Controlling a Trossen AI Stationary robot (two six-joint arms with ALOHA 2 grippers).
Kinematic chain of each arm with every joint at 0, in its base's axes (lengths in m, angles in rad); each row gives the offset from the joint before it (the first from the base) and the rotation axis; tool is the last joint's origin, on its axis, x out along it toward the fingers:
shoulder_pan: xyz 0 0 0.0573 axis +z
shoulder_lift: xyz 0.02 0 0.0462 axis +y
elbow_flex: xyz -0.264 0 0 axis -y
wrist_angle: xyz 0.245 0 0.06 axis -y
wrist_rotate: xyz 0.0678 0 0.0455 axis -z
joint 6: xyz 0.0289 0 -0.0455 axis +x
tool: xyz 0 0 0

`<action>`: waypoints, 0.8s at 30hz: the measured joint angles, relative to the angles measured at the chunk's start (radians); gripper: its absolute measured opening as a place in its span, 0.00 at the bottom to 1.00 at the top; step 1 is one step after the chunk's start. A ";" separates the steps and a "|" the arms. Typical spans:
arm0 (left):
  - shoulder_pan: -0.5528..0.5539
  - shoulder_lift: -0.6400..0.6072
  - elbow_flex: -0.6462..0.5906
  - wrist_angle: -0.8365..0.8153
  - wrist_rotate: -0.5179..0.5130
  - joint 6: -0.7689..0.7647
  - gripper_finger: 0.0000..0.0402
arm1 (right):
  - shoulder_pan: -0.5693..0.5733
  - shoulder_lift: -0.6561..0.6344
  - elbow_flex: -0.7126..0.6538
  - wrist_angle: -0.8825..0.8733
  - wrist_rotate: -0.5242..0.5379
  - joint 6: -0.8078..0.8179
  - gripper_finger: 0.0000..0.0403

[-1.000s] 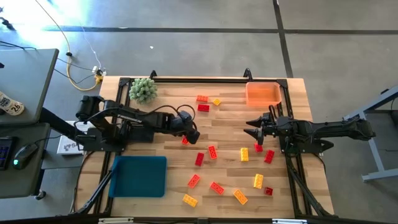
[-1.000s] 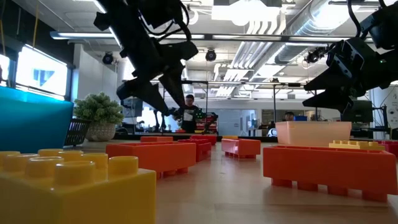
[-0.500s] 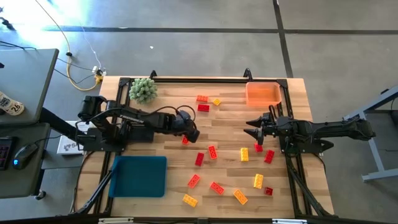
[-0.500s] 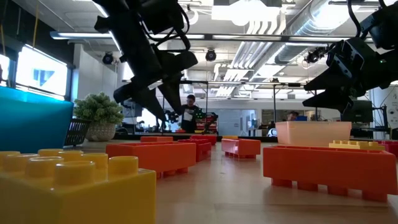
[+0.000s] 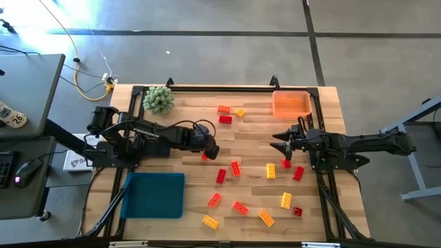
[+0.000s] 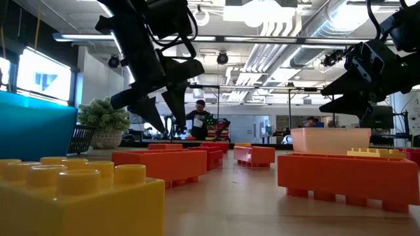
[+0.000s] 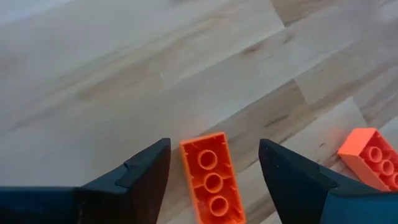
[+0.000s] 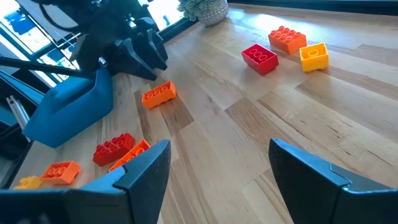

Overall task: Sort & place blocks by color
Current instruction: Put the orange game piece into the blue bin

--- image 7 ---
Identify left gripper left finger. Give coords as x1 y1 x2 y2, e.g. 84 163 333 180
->
0 138 172 224

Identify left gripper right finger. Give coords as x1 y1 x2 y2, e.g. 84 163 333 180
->
258 138 398 224

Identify orange-red toy brick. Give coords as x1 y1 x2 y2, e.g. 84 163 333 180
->
338 127 398 192

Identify orange toy brick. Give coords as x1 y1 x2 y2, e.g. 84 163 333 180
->
179 131 247 224

